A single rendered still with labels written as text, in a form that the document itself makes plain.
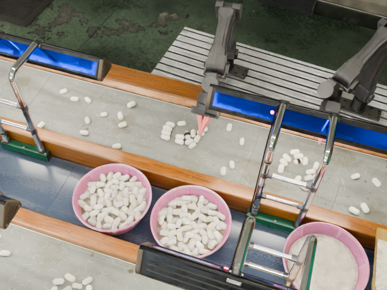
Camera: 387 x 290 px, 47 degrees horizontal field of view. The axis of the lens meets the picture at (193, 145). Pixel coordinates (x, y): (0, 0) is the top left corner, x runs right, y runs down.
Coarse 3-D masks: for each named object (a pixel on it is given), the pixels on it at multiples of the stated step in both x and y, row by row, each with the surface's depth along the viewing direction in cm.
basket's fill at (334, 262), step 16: (304, 240) 146; (320, 240) 146; (336, 240) 146; (320, 256) 143; (336, 256) 143; (352, 256) 143; (320, 272) 139; (336, 272) 139; (352, 272) 140; (320, 288) 136; (336, 288) 136; (352, 288) 137
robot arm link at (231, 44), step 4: (224, 4) 167; (228, 4) 167; (232, 4) 167; (236, 12) 166; (236, 16) 167; (236, 20) 169; (232, 24) 171; (232, 28) 174; (232, 32) 177; (232, 36) 180; (228, 40) 182; (232, 40) 183; (228, 44) 185; (232, 44) 185; (228, 48) 187; (232, 48) 187; (228, 52) 189; (232, 52) 189; (228, 56) 192; (232, 56) 191
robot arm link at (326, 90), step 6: (330, 78) 150; (324, 84) 151; (330, 84) 150; (336, 84) 150; (354, 84) 154; (318, 90) 152; (324, 90) 151; (330, 90) 150; (336, 90) 153; (348, 90) 155; (354, 90) 157; (324, 96) 151; (330, 96) 150; (336, 96) 154
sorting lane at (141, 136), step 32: (0, 64) 192; (0, 96) 181; (32, 96) 181; (64, 96) 182; (96, 96) 182; (128, 96) 183; (64, 128) 171; (96, 128) 172; (128, 128) 172; (160, 128) 172; (192, 128) 173; (224, 128) 173; (256, 128) 174; (160, 160) 163; (192, 160) 164; (224, 160) 164; (256, 160) 164; (320, 160) 165; (352, 160) 165; (384, 160) 165; (288, 192) 156; (320, 192) 156; (352, 192) 156; (384, 192) 157; (384, 224) 149
